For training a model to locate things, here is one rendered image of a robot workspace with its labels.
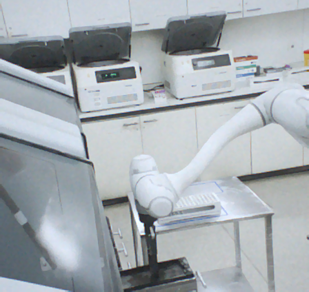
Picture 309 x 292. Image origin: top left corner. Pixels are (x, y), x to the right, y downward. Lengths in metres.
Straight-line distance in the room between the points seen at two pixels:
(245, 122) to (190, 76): 2.34
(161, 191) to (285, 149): 3.15
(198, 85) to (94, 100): 0.92
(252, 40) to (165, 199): 3.54
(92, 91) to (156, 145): 0.76
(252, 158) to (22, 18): 2.37
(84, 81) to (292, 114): 2.54
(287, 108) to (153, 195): 0.52
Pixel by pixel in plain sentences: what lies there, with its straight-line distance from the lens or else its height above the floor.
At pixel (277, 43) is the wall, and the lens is 4.90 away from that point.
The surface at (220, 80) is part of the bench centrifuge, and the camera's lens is 4.03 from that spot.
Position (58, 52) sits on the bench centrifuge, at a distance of 4.07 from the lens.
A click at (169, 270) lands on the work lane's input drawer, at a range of 1.76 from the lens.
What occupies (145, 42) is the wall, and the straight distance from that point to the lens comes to 4.44.
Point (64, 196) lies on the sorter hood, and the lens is 0.88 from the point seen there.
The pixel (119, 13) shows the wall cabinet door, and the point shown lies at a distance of 4.04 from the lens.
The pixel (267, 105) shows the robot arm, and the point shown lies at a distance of 1.62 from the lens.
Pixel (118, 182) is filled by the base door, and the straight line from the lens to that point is 4.03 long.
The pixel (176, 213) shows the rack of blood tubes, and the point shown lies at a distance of 2.08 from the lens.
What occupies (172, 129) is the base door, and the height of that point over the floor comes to 0.64.
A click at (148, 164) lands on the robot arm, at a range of 1.54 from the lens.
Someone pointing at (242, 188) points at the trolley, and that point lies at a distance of 2.33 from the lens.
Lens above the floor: 1.79
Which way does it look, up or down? 18 degrees down
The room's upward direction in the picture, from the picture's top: 6 degrees counter-clockwise
